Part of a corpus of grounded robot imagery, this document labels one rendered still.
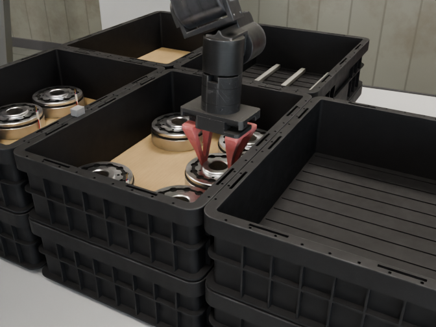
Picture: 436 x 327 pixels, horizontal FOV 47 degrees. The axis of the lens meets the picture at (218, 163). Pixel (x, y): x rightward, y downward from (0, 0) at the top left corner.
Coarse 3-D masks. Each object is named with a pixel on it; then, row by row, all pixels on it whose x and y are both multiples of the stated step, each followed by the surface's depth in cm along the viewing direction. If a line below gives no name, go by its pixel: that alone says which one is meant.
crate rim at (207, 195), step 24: (168, 72) 96; (192, 72) 95; (120, 96) 85; (72, 120) 76; (288, 120) 76; (24, 144) 69; (264, 144) 69; (24, 168) 67; (48, 168) 65; (72, 168) 64; (240, 168) 64; (96, 192) 62; (120, 192) 60; (144, 192) 59; (216, 192) 59; (168, 216) 58; (192, 216) 56
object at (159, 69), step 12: (60, 48) 109; (24, 60) 102; (108, 60) 103; (120, 60) 102; (132, 60) 102; (156, 72) 95; (132, 84) 90; (108, 96) 85; (84, 108) 80; (60, 120) 76; (36, 132) 73; (0, 144) 69; (12, 144) 69; (0, 156) 69; (12, 156) 69
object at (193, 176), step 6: (210, 156) 81; (216, 156) 81; (222, 156) 81; (192, 162) 79; (198, 162) 79; (186, 168) 77; (192, 168) 78; (198, 168) 77; (186, 174) 76; (192, 174) 76; (198, 174) 76; (204, 174) 76; (192, 180) 75; (198, 180) 74; (204, 180) 74; (210, 180) 75; (204, 186) 73
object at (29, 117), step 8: (8, 104) 99; (16, 104) 99; (24, 104) 99; (32, 104) 99; (0, 112) 96; (32, 112) 96; (40, 112) 96; (0, 120) 93; (8, 120) 93; (16, 120) 93; (24, 120) 93; (32, 120) 93
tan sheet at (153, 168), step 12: (144, 144) 91; (216, 144) 91; (120, 156) 87; (132, 156) 87; (144, 156) 87; (156, 156) 87; (168, 156) 87; (180, 156) 87; (192, 156) 87; (132, 168) 84; (144, 168) 84; (156, 168) 84; (168, 168) 84; (180, 168) 84; (144, 180) 80; (156, 180) 80; (168, 180) 80; (180, 180) 80
